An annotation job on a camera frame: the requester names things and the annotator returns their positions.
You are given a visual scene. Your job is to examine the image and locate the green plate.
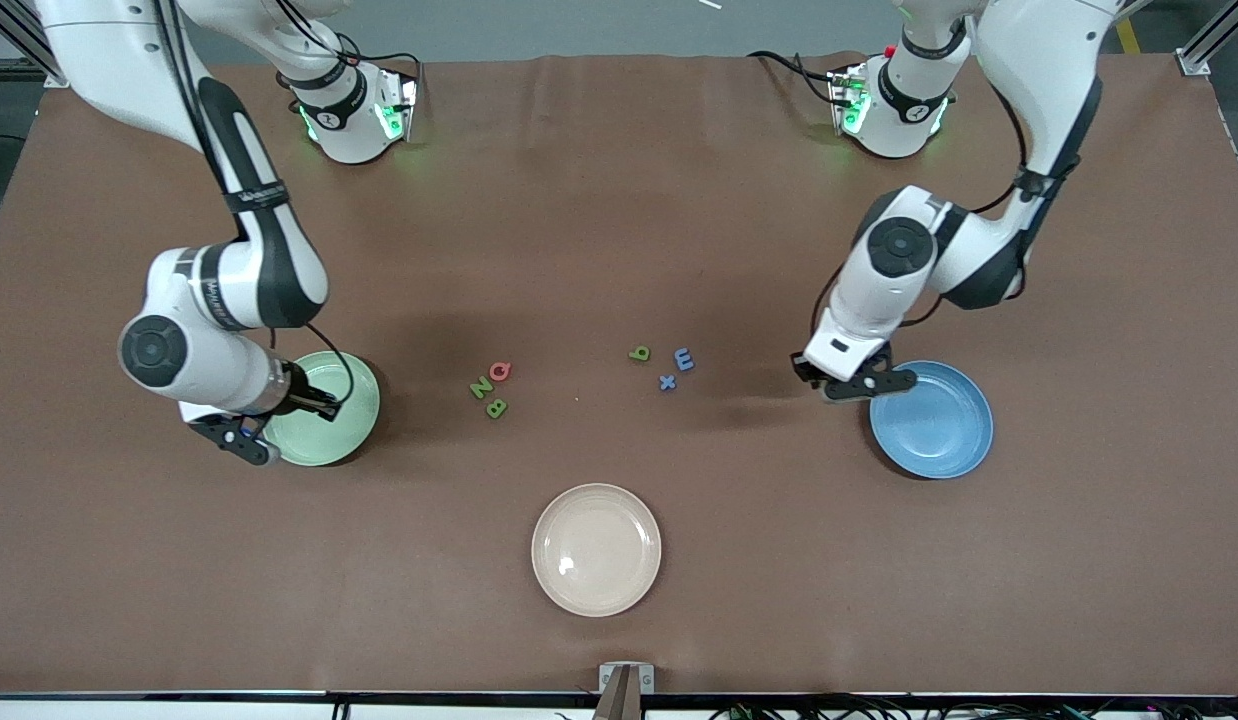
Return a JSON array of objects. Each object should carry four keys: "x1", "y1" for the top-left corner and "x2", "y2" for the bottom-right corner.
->
[{"x1": 264, "y1": 350, "x2": 382, "y2": 468}]

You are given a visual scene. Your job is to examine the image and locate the blue plate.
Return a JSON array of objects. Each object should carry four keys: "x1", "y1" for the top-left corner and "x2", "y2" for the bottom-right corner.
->
[{"x1": 869, "y1": 360, "x2": 995, "y2": 480}]

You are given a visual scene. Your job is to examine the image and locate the brown table mat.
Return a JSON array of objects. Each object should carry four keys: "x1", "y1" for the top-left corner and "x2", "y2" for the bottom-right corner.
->
[{"x1": 0, "y1": 52, "x2": 1238, "y2": 696}]

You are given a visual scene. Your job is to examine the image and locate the beige plate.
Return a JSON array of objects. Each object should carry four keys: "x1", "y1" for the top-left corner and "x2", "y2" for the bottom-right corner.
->
[{"x1": 531, "y1": 483, "x2": 663, "y2": 618}]

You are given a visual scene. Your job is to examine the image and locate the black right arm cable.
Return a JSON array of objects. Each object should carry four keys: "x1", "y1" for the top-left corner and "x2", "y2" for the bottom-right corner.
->
[{"x1": 157, "y1": 0, "x2": 356, "y2": 406}]

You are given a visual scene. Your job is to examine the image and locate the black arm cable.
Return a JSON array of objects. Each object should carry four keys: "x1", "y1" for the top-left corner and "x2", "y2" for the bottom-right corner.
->
[
  {"x1": 157, "y1": 0, "x2": 356, "y2": 406},
  {"x1": 814, "y1": 80, "x2": 1055, "y2": 331}
]

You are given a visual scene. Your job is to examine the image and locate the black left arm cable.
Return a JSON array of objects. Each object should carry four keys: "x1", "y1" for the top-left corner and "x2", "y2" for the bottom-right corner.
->
[{"x1": 814, "y1": 80, "x2": 1055, "y2": 331}]

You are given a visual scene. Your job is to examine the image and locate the black left base cable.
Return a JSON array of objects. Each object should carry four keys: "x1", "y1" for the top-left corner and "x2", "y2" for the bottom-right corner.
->
[{"x1": 747, "y1": 50, "x2": 840, "y2": 106}]

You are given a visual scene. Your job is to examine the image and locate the black base cable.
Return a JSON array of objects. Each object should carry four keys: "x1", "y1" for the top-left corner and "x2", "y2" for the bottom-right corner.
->
[
  {"x1": 279, "y1": 0, "x2": 422, "y2": 71},
  {"x1": 747, "y1": 50, "x2": 840, "y2": 106}
]

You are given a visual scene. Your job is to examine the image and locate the black right base cable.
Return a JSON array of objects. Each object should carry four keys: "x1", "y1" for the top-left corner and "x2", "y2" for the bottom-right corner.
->
[{"x1": 279, "y1": 0, "x2": 422, "y2": 71}]

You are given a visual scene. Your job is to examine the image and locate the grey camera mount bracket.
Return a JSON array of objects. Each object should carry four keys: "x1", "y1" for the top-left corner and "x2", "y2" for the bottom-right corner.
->
[{"x1": 597, "y1": 662, "x2": 657, "y2": 720}]

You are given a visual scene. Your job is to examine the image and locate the aluminium frame post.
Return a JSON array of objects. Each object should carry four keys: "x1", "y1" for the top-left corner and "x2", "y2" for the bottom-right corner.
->
[
  {"x1": 1179, "y1": 0, "x2": 1238, "y2": 77},
  {"x1": 0, "y1": 0, "x2": 75, "y2": 89}
]

